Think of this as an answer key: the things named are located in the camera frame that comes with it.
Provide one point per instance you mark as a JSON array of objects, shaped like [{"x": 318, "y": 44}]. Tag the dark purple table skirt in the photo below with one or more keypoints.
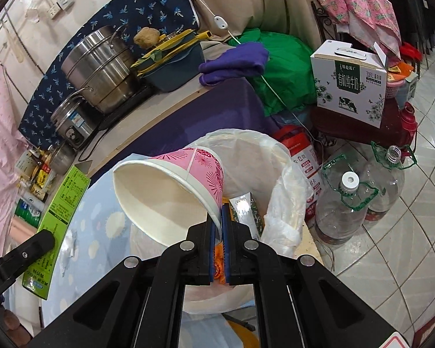
[{"x": 203, "y": 116}]

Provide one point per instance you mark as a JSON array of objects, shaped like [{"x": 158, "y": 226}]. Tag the black induction cooker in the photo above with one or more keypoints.
[{"x": 130, "y": 105}]

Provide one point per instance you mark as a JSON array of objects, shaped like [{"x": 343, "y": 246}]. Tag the red water bottle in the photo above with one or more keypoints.
[{"x": 409, "y": 123}]

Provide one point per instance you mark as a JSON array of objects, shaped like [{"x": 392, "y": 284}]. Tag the purple towel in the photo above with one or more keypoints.
[{"x": 232, "y": 61}]

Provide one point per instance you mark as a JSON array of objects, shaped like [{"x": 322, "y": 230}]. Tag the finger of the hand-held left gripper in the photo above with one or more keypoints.
[{"x": 32, "y": 248}]

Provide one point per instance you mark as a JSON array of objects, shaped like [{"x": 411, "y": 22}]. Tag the orange foam net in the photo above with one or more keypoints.
[{"x": 219, "y": 261}]

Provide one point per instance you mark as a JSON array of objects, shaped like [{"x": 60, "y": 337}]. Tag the navy floral cloth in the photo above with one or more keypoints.
[{"x": 156, "y": 3}]

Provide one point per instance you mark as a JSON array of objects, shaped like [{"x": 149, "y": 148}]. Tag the pink dotted cloth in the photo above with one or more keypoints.
[{"x": 0, "y": 152}]

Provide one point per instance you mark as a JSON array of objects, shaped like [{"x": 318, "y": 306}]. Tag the steel rice cooker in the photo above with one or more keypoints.
[{"x": 72, "y": 119}]

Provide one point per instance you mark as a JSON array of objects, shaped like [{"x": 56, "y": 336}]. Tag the white bin with plastic liner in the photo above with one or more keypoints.
[{"x": 246, "y": 159}]

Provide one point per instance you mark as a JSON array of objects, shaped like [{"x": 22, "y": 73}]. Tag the clear jug with white cap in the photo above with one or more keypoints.
[{"x": 340, "y": 214}]

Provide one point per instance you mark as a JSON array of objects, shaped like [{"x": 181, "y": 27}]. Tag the stainless steel steamer pot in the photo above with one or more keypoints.
[{"x": 101, "y": 69}]

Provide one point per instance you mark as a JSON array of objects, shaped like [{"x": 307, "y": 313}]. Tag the clear uncapped plastic jug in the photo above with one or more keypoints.
[{"x": 388, "y": 185}]

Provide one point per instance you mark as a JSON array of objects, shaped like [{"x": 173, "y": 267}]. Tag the person's left hand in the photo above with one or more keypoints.
[{"x": 16, "y": 324}]

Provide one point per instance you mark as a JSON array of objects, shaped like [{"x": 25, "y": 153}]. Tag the beige curtain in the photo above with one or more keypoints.
[{"x": 268, "y": 3}]

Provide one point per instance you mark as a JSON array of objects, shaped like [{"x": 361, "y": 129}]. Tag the pink paper cup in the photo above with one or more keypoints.
[{"x": 188, "y": 174}]

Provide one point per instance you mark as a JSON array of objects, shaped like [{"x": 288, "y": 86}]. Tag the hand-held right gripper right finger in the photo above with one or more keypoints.
[{"x": 225, "y": 239}]

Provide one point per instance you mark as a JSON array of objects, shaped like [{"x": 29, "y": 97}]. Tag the dark green drink carton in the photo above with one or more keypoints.
[{"x": 244, "y": 206}]

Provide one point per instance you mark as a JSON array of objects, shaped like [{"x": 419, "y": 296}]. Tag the red and white packet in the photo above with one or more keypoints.
[{"x": 304, "y": 159}]

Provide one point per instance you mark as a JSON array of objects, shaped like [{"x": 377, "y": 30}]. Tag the teal basin with yellow strainer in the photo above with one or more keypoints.
[{"x": 166, "y": 49}]

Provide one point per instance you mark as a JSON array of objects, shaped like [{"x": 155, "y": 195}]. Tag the dark teal plastic basin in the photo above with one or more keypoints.
[{"x": 174, "y": 76}]

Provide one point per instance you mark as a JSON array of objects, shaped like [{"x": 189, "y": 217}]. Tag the white milk carton box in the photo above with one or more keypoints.
[{"x": 348, "y": 87}]

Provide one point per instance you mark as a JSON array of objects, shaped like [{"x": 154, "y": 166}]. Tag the row of condiment bottles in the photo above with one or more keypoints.
[{"x": 36, "y": 185}]

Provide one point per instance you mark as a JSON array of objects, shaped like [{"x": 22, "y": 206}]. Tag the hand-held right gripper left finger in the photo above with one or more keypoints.
[{"x": 213, "y": 239}]

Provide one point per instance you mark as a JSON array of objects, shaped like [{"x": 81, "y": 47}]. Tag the brown lumpy ball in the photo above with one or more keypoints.
[{"x": 147, "y": 38}]

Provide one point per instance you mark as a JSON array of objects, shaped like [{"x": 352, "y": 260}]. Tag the small steel bowl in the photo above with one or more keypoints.
[{"x": 62, "y": 159}]

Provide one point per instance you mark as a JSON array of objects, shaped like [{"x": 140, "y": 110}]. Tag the light green drink carton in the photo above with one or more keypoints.
[{"x": 63, "y": 203}]

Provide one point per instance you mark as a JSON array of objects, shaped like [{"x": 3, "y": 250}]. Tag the pink printed garment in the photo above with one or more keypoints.
[{"x": 362, "y": 7}]

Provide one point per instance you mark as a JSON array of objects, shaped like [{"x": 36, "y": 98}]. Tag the dark red side table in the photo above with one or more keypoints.
[{"x": 348, "y": 130}]

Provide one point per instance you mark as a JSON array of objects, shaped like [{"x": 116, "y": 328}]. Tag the green plastic bag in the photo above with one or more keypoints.
[{"x": 286, "y": 65}]

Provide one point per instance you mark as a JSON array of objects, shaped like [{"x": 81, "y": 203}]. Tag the pink plastic basket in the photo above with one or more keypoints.
[{"x": 398, "y": 83}]

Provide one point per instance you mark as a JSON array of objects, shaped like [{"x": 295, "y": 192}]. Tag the dark iron rack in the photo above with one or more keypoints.
[{"x": 321, "y": 21}]

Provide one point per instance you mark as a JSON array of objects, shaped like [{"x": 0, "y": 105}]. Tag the white wall socket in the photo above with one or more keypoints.
[{"x": 61, "y": 6}]

